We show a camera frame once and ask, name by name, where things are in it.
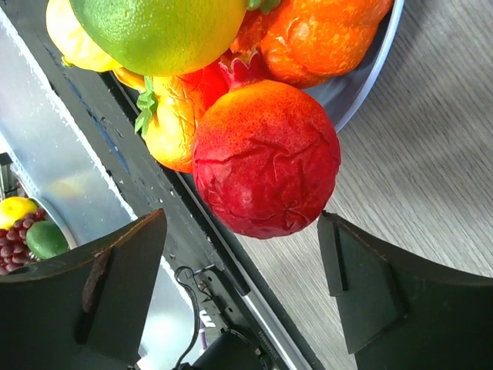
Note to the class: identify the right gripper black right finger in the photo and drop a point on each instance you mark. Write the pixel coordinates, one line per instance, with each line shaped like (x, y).
(401, 311)

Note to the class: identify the bowl of spare fruits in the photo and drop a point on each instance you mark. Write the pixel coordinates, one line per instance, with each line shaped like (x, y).
(31, 231)

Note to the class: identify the orange fake pumpkin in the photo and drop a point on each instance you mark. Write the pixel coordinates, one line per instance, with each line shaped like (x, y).
(306, 43)

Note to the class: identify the blue plastic plate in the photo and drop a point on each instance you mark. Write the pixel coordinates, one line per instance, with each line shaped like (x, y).
(342, 96)

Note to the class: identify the aluminium rail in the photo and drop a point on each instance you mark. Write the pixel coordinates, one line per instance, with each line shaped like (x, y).
(59, 166)

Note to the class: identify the red fake strawberry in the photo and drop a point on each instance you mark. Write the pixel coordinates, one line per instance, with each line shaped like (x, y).
(265, 154)

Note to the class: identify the green fake apple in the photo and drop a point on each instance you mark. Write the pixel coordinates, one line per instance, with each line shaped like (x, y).
(162, 38)

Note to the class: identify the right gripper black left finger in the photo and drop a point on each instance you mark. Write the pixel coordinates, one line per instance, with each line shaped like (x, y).
(87, 308)

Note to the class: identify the yellow fake banana bunch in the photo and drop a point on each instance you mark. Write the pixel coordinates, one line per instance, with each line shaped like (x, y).
(79, 50)

